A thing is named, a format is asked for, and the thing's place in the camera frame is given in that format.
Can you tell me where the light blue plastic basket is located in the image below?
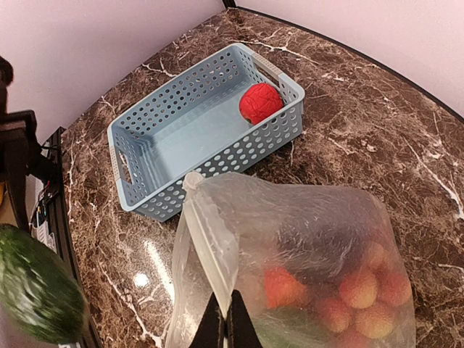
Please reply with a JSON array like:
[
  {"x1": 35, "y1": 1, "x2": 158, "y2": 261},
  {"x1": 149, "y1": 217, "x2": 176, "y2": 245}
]
[{"x1": 107, "y1": 43, "x2": 305, "y2": 222}]

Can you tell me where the polka dot zip bag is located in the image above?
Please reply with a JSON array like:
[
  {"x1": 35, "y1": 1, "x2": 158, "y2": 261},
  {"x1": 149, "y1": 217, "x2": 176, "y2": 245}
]
[{"x1": 166, "y1": 173, "x2": 416, "y2": 347}]

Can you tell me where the grey slotted cable duct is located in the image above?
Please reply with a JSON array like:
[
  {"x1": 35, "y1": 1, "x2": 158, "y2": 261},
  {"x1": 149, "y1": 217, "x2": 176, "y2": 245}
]
[{"x1": 34, "y1": 173, "x2": 59, "y2": 254}]

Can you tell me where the red wrinkled toy ball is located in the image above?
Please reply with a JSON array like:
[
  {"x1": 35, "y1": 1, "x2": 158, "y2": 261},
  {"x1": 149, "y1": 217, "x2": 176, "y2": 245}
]
[{"x1": 239, "y1": 83, "x2": 283, "y2": 125}]

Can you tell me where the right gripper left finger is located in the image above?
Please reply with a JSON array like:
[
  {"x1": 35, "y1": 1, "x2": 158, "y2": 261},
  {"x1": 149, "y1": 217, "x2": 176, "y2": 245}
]
[{"x1": 189, "y1": 293, "x2": 225, "y2": 348}]

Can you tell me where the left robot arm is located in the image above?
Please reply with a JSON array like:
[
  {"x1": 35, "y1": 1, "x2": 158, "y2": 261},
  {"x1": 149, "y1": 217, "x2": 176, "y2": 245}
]
[{"x1": 1, "y1": 58, "x2": 50, "y2": 231}]

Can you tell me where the orange red toy mango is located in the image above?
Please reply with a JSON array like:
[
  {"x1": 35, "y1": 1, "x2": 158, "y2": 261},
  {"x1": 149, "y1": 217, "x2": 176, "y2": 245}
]
[{"x1": 264, "y1": 267, "x2": 310, "y2": 309}]

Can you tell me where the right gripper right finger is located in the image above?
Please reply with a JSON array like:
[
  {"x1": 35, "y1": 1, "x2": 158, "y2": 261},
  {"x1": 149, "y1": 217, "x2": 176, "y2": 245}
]
[{"x1": 225, "y1": 290, "x2": 262, "y2": 348}]

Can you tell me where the black front rail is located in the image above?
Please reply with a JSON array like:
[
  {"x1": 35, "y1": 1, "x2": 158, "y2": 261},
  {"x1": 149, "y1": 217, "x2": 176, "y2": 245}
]
[{"x1": 36, "y1": 126, "x2": 102, "y2": 348}]

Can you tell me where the green toy avocado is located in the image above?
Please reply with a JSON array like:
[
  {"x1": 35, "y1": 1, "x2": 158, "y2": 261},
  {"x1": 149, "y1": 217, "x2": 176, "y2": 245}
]
[{"x1": 252, "y1": 307, "x2": 326, "y2": 347}]

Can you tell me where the green toy cucumber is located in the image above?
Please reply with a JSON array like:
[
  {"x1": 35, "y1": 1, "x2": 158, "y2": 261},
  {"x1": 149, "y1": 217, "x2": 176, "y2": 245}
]
[{"x1": 1, "y1": 223, "x2": 88, "y2": 344}]

